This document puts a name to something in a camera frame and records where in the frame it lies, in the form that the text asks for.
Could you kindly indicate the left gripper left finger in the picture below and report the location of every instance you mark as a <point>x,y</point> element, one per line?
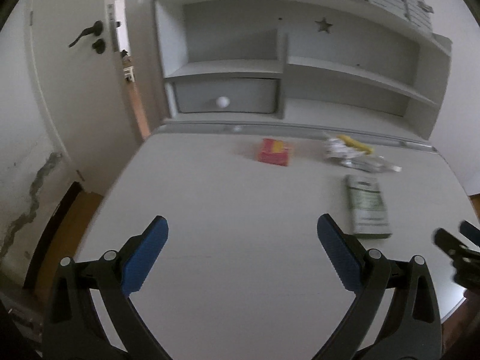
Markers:
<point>72,328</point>

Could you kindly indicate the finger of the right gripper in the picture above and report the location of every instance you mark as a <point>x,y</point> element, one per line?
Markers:
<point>449,244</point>
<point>470,232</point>

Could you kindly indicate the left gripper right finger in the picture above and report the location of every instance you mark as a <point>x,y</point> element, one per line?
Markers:
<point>412,326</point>

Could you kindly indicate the yellow tube wrapper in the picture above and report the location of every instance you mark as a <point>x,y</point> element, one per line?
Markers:
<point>354,144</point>

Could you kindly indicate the white wrapper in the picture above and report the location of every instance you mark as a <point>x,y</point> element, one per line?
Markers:
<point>345,156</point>

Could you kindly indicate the green white cigarette box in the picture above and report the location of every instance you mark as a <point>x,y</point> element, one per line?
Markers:
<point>367,207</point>

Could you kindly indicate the red yellow small box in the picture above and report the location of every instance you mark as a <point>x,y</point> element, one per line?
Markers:
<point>274,152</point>

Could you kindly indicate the white door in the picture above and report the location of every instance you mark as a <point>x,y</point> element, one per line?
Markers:
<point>62,89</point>

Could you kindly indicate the white drawer knob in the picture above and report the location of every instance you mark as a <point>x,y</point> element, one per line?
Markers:
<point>222,102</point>

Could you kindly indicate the white desk hutch shelf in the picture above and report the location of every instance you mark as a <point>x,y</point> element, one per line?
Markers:
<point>358,66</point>

